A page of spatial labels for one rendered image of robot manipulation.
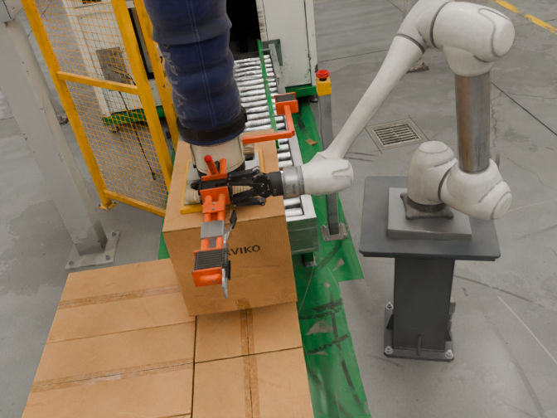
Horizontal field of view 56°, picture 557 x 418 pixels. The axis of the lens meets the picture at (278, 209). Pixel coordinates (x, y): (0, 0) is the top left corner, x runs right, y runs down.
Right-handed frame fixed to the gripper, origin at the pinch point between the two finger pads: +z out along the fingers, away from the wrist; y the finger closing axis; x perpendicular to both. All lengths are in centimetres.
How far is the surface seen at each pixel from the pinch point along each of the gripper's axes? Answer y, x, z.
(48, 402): 66, -17, 72
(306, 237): 70, 56, -29
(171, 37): -42.0, 17.6, 5.0
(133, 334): 66, 8, 45
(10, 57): -10, 126, 100
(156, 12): -49, 19, 8
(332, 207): 98, 112, -49
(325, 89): 24, 111, -49
